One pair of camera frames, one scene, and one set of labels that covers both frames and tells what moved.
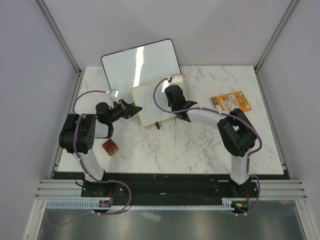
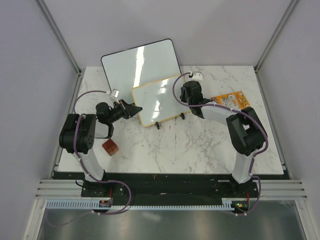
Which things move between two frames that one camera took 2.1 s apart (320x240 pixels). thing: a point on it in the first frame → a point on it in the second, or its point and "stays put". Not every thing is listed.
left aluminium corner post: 62,40 stays put
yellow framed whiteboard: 143,96 stays put
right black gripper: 181,90 → 182,98
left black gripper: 128,110 stays put
